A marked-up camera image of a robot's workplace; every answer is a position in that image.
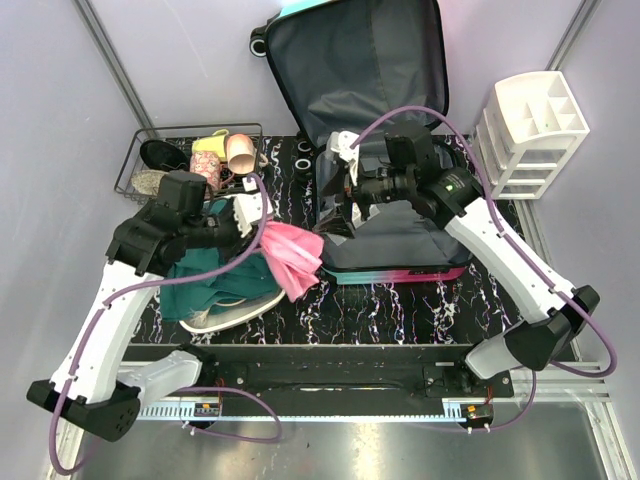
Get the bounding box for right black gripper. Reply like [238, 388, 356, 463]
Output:
[315, 157, 414, 239]

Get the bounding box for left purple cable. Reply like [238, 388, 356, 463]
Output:
[48, 172, 284, 476]

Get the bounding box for black wire dish rack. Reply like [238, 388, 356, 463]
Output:
[113, 123, 266, 205]

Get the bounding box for patterned pink mug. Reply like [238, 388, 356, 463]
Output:
[189, 151, 235, 191]

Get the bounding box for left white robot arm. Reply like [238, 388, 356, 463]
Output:
[26, 171, 262, 442]

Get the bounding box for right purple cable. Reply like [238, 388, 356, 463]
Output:
[349, 104, 617, 435]

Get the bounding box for plain pink mug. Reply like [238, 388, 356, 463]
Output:
[226, 134, 269, 176]

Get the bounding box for speckled grey plate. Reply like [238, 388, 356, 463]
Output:
[131, 170, 166, 197]

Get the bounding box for aluminium frame rail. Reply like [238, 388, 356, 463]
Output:
[108, 370, 610, 433]

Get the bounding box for black marble pattern mat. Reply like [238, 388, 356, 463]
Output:
[124, 134, 531, 346]

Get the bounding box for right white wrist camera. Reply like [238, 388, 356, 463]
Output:
[327, 130, 360, 185]

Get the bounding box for teal cloth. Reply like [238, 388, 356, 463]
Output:
[159, 248, 282, 322]

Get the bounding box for yellow mug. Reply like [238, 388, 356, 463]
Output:
[192, 129, 229, 159]

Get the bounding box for pink and teal kids suitcase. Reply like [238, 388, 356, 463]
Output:
[248, 0, 476, 286]

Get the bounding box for pink cloth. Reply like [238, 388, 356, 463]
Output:
[260, 220, 324, 302]

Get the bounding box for white drawer organizer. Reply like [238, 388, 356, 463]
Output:
[472, 71, 590, 200]

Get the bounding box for purple cable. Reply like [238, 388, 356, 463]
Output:
[48, 172, 284, 476]
[349, 104, 617, 435]

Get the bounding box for white plastic basin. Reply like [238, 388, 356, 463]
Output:
[176, 287, 284, 334]

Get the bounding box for black bowl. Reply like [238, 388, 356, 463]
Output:
[139, 139, 190, 172]

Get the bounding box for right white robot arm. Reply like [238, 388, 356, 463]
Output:
[314, 122, 600, 397]

